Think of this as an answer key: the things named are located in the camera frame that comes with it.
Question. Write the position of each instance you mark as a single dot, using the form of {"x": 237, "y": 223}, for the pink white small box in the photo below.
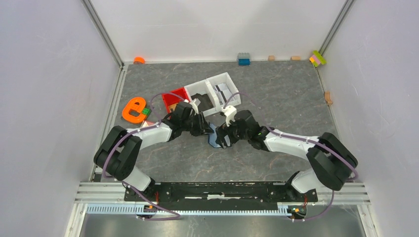
{"x": 147, "y": 123}

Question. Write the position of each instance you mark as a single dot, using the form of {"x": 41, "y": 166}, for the blue card holder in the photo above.
{"x": 213, "y": 137}

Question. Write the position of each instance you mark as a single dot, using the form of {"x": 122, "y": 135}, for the tan object in red bin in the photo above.
{"x": 172, "y": 107}

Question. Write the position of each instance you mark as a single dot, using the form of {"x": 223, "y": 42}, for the red bin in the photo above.
{"x": 174, "y": 96}

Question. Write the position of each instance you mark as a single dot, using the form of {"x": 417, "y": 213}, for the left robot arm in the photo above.
{"x": 118, "y": 153}

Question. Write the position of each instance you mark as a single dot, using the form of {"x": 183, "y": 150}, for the white cards in bin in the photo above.
{"x": 222, "y": 92}

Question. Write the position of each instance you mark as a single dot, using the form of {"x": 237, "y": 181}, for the curved wooden block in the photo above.
{"x": 328, "y": 99}

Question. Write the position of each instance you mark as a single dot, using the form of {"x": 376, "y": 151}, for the blue grey toy brick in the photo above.
{"x": 244, "y": 59}

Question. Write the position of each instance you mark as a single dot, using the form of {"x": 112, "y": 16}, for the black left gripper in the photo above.
{"x": 203, "y": 127}

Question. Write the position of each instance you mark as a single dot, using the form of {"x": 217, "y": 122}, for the orange round toy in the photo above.
{"x": 139, "y": 60}

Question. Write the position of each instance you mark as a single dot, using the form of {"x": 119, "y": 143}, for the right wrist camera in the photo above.
{"x": 229, "y": 113}

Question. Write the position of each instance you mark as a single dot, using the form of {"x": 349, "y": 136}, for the black wallets in bin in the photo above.
{"x": 205, "y": 102}

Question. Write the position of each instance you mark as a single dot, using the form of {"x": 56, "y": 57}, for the green toy block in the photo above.
{"x": 146, "y": 112}

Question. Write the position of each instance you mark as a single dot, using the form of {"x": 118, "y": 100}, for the orange letter-shaped toy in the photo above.
{"x": 132, "y": 112}

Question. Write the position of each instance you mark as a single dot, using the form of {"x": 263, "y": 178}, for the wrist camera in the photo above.
{"x": 194, "y": 103}
{"x": 229, "y": 113}

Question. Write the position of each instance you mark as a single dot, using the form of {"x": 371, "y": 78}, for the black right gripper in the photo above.
{"x": 222, "y": 131}

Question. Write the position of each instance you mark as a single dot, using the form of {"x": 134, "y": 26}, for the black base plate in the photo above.
{"x": 267, "y": 191}

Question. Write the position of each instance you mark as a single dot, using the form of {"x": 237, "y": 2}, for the white bin with cards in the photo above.
{"x": 235, "y": 99}

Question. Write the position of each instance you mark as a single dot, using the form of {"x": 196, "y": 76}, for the multicolour brick stack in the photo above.
{"x": 317, "y": 59}

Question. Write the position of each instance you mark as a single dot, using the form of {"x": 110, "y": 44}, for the white bin with wallets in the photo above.
{"x": 203, "y": 92}

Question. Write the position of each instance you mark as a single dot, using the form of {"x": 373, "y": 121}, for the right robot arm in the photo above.
{"x": 332, "y": 164}

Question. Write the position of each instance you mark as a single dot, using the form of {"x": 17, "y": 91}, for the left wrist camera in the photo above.
{"x": 194, "y": 103}

